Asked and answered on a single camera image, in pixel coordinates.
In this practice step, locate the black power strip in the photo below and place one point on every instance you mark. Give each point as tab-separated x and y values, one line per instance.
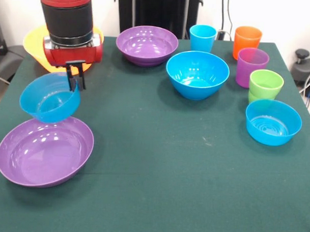
221	35

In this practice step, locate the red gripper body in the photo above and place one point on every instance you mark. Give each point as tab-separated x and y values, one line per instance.
73	54

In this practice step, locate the orange cup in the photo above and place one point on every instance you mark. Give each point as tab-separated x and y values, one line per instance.
246	40

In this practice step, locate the dark green tablecloth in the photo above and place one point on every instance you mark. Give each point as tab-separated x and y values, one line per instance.
153	172

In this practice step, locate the purple bowl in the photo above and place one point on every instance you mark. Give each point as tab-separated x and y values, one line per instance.
41	158
147	44

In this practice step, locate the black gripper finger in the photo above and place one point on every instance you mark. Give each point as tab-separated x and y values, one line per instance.
82	80
71	80

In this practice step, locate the purple cup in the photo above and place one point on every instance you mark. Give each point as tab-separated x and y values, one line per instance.
248	71

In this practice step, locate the black electronic device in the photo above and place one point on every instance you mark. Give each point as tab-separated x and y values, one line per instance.
0	34

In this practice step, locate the small blue bowl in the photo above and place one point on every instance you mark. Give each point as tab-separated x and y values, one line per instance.
271	125
48	109

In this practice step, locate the blue cup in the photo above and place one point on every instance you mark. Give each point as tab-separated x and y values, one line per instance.
202	40

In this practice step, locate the black knobbed equipment base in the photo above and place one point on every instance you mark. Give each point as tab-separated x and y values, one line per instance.
304	70

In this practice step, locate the yellow bowl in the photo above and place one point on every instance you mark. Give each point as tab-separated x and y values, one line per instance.
35	48

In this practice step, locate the green cup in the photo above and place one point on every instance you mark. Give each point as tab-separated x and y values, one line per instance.
266	85
253	98

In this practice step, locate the large deep blue bowl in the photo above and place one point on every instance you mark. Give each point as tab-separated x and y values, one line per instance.
197	71

